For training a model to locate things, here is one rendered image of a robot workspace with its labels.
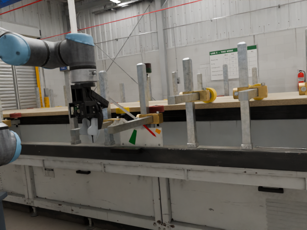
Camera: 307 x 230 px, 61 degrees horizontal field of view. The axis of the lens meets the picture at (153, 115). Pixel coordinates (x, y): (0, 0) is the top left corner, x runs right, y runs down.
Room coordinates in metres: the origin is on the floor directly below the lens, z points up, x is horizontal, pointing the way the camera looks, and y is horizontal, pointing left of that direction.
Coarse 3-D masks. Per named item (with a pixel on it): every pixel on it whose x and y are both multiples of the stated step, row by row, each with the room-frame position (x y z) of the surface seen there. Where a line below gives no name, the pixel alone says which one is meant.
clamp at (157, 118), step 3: (138, 114) 1.37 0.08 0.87; (144, 114) 1.33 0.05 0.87; (147, 114) 1.32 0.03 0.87; (150, 114) 1.31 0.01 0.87; (153, 114) 1.30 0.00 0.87; (156, 114) 1.29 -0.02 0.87; (159, 114) 1.30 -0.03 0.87; (162, 114) 1.33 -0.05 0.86; (141, 117) 1.33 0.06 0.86; (153, 117) 1.30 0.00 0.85; (156, 117) 1.29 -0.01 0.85; (159, 117) 1.30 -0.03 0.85; (162, 117) 1.32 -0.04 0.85; (153, 120) 1.30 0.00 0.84; (156, 120) 1.29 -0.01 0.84; (159, 120) 1.29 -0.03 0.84; (162, 120) 1.32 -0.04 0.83; (150, 123) 1.31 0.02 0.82; (153, 123) 1.30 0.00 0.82; (156, 123) 1.30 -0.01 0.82; (159, 123) 1.29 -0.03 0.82
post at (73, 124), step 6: (66, 72) 1.57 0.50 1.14; (66, 78) 1.58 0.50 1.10; (66, 84) 1.58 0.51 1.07; (72, 84) 1.59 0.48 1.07; (66, 90) 1.58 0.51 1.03; (72, 108) 1.57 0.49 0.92; (72, 114) 1.57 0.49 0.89; (72, 120) 1.57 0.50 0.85; (72, 126) 1.57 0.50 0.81; (78, 126) 1.60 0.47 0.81; (72, 138) 1.58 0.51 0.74; (78, 138) 1.59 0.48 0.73; (72, 144) 1.57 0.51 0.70
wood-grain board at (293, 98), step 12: (228, 96) 1.97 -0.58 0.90; (276, 96) 1.44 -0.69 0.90; (288, 96) 1.35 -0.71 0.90; (300, 96) 1.27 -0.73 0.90; (48, 108) 2.73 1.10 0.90; (60, 108) 2.43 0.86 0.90; (132, 108) 1.55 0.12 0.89; (168, 108) 1.44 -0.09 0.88; (180, 108) 1.41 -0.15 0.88; (204, 108) 1.35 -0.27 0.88
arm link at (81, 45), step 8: (64, 40) 0.91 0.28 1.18; (72, 40) 0.87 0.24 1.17; (80, 40) 0.87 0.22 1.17; (88, 40) 0.88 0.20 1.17; (64, 48) 0.88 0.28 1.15; (72, 48) 0.87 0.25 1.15; (80, 48) 0.87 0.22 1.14; (88, 48) 0.88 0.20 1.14; (64, 56) 0.89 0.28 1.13; (72, 56) 0.87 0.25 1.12; (80, 56) 0.87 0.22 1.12; (88, 56) 0.88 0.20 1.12; (72, 64) 0.87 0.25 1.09; (80, 64) 0.87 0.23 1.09; (88, 64) 0.87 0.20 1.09
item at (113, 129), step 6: (132, 120) 1.16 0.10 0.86; (138, 120) 1.18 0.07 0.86; (144, 120) 1.23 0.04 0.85; (150, 120) 1.28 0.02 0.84; (108, 126) 1.02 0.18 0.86; (114, 126) 1.02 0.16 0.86; (120, 126) 1.05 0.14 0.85; (126, 126) 1.09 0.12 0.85; (132, 126) 1.13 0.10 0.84; (108, 132) 1.02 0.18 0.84; (114, 132) 1.01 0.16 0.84
